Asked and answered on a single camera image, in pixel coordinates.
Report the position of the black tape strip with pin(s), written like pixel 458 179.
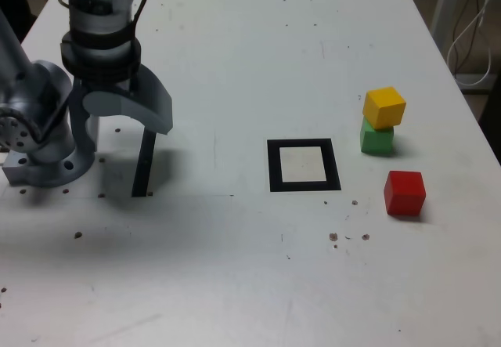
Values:
pixel 141 170

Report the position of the white frame post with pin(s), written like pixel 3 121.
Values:
pixel 444 2

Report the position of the green cube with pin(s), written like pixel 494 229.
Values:
pixel 375 141

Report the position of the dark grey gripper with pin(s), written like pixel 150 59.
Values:
pixel 113 85

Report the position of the red cube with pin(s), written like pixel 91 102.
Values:
pixel 405 194

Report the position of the black tape square outline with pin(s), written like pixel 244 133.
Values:
pixel 305 186

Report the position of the yellow cube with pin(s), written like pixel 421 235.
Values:
pixel 385 106

